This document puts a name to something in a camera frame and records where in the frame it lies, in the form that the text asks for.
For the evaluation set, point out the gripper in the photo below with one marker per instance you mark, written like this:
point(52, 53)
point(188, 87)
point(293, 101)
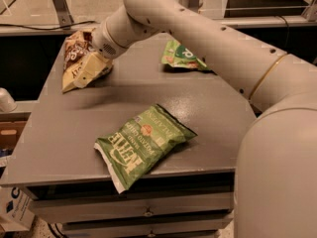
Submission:
point(103, 43)

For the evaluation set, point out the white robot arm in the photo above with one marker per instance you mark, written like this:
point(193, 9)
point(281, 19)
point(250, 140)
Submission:
point(276, 173)

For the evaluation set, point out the gray drawer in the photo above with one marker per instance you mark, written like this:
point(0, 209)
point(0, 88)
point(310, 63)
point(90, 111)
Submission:
point(97, 208)
point(166, 226)

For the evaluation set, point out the white paper cup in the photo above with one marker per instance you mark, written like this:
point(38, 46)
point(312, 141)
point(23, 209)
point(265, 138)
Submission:
point(7, 103)

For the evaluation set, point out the cardboard box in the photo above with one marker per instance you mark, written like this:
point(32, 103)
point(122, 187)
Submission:
point(10, 133)

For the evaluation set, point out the white printed bag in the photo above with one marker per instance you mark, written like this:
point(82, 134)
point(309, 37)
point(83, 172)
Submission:
point(15, 214)

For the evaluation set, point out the green popcorn snack bag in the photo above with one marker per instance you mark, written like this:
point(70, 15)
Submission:
point(177, 55)

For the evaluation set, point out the lower gray drawer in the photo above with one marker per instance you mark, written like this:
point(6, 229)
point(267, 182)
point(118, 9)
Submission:
point(166, 226)

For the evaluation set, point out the gray drawer cabinet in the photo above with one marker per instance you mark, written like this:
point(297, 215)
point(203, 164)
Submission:
point(188, 193)

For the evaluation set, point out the upper gray drawer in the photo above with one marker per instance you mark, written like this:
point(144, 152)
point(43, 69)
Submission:
point(97, 208)

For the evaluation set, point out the brown Late July chip bag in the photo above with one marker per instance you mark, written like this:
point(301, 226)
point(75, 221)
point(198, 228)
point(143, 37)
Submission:
point(76, 47)

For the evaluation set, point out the green Kettle jalapeno chip bag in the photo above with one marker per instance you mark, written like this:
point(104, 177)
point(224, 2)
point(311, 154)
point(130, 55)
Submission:
point(139, 144)

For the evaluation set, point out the left metal bracket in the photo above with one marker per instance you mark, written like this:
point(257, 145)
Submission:
point(64, 17)

